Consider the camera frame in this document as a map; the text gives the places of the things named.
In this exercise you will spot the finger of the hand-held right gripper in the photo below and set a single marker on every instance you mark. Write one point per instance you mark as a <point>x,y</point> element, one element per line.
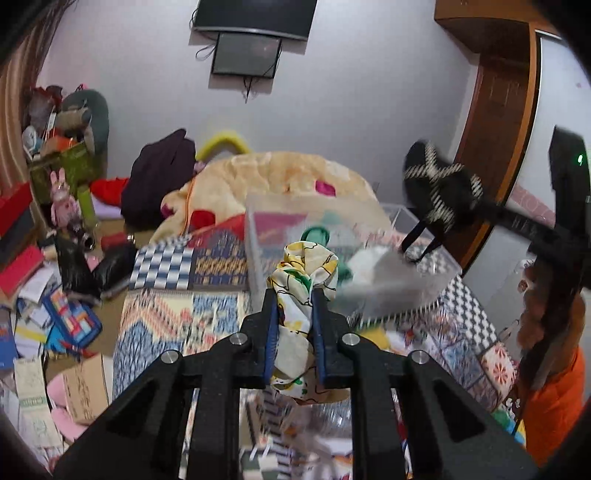
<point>521,224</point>

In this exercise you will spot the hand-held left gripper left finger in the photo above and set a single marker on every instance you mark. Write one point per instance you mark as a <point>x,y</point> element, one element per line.
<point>272,332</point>

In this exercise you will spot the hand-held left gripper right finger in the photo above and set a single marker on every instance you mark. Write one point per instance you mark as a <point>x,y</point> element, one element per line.
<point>318,332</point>

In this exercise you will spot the white yellow printed cloth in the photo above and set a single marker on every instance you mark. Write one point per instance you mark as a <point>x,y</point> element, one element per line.
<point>298,295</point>

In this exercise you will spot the clear plastic storage box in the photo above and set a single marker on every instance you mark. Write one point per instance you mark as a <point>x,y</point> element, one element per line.
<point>277,258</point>

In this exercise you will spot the black white striped cloth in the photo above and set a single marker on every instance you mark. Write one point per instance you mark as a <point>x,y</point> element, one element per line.
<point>438,184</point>

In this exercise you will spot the person's right hand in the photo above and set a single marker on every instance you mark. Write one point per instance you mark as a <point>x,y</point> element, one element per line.
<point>533,300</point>

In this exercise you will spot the pink patterned cloth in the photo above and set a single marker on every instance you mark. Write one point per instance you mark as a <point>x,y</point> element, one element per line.
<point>528,203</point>

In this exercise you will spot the wooden door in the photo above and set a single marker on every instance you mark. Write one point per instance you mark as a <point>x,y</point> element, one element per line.
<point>498,120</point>

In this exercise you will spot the green cloth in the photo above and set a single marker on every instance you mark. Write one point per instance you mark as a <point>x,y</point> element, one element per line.
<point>316,234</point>

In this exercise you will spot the patchwork printed bed sheet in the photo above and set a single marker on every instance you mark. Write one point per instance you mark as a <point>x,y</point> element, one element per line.
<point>157,318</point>

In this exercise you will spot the beige fleece blanket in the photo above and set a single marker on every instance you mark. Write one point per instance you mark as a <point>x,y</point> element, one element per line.
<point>277,180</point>

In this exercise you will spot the dark purple backpack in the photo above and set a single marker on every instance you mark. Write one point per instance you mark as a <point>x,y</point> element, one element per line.
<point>159,177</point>

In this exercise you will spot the black bag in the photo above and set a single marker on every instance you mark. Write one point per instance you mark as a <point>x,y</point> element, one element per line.
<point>90,272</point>

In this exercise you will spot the brown cardboard sheet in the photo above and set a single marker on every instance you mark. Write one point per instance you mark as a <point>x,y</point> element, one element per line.
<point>87,387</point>

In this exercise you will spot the yellow curved tube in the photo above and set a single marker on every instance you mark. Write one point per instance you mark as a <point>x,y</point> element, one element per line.
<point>221,142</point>

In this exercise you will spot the colourful block pencil case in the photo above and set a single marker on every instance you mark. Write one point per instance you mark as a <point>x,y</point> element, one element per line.
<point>74,321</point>

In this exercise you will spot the red cloth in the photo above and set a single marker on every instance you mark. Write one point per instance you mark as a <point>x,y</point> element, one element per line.
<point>108,190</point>

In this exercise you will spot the pink slipper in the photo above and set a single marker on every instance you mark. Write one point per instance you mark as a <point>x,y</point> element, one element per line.
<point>64,415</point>

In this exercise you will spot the pink bunny toy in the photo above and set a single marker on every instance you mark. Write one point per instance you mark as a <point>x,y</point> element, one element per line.
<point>62,201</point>

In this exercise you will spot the pile of papers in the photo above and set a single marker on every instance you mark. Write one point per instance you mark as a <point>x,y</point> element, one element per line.
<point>27,397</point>

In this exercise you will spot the red book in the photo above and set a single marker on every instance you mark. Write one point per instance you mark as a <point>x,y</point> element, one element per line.
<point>21,272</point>

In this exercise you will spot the green cardboard box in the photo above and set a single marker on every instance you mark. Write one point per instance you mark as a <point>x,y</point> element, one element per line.
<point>67,164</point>

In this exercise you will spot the small black monitor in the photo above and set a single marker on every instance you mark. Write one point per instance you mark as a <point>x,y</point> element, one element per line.
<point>247,53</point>

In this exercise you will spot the grey green plush toy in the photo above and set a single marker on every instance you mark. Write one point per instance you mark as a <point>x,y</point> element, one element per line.
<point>87,115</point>

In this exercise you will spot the red box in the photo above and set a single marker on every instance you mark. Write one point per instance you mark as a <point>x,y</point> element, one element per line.
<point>14,212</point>

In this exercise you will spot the striped brown curtain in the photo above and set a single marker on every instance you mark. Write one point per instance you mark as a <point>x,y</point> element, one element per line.
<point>21,97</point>

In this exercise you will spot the wall television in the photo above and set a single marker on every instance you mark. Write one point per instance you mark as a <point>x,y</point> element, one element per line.
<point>255,16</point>

